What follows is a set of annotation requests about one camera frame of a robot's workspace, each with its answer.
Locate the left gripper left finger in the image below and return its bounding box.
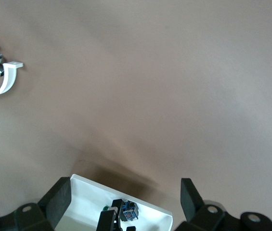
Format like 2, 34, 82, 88
38, 177, 72, 229

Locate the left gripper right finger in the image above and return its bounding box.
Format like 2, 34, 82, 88
181, 178, 204, 221

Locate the green push button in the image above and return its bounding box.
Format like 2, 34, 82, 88
102, 198, 140, 223

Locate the white rectangular tray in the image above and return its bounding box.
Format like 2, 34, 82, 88
53, 173, 174, 231

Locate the white curved bracket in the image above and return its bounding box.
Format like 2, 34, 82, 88
0, 61, 24, 100

